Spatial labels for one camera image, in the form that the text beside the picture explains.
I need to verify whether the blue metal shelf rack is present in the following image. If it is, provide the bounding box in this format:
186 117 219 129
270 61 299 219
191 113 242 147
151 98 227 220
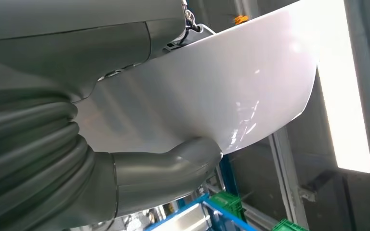
145 154 259 231

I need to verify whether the green plastic crate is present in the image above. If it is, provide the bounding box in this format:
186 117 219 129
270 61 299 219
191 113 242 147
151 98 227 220
209 191 247 221
272 218 309 231

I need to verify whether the white metal beam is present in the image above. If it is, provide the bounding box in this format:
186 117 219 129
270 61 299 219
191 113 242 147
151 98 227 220
268 127 311 230

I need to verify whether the ceiling light panel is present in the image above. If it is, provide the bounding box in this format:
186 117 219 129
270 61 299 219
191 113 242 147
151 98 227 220
316 0 370 174

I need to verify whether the orange cable clip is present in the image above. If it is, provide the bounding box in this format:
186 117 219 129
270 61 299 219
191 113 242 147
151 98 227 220
234 15 250 26

